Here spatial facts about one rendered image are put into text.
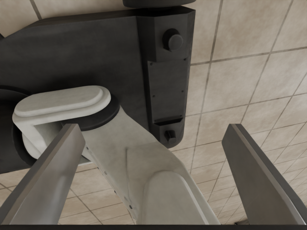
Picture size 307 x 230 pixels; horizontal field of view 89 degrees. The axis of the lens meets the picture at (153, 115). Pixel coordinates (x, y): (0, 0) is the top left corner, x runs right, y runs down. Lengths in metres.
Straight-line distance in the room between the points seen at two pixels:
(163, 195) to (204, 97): 0.71
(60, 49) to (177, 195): 0.42
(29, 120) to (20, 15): 0.37
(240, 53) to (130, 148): 0.68
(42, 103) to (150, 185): 0.30
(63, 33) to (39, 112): 0.20
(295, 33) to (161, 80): 0.69
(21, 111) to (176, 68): 0.39
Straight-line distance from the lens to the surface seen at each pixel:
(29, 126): 0.41
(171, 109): 0.57
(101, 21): 0.45
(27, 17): 0.67
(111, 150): 0.31
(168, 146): 0.71
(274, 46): 0.96
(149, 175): 0.22
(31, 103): 0.43
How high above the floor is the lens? 0.61
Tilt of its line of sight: 48 degrees down
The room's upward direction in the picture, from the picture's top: 161 degrees clockwise
